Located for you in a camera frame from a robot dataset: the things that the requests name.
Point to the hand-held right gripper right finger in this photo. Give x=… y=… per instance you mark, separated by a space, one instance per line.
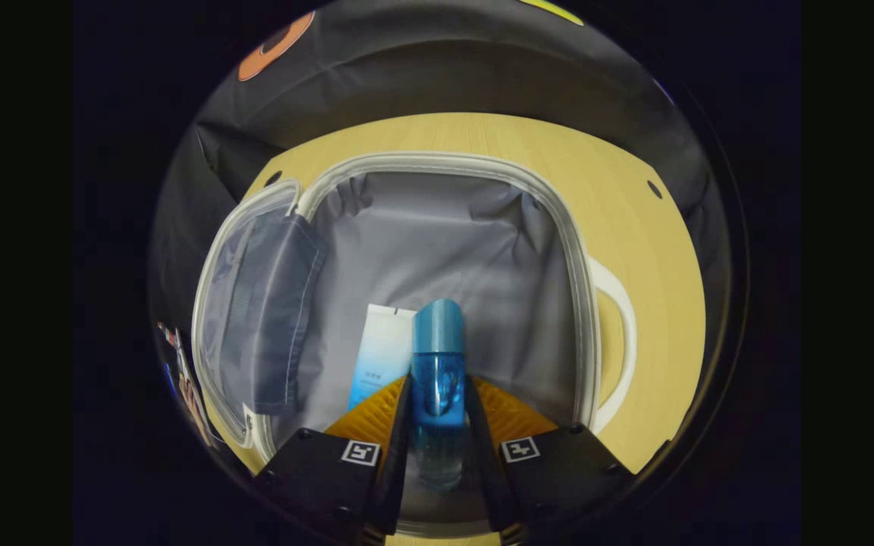
x=486 y=470

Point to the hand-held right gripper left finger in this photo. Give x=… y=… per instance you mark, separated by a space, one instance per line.
x=399 y=455

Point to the white and blue tube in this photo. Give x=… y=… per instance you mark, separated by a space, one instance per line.
x=384 y=341

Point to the blue capped clear bottle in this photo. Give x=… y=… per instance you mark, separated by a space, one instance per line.
x=437 y=334

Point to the white suitcase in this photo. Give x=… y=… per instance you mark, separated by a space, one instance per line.
x=437 y=227

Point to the colourful background item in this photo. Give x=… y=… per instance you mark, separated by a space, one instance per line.
x=190 y=394

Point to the black backdrop cloth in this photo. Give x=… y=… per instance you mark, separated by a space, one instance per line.
x=444 y=68

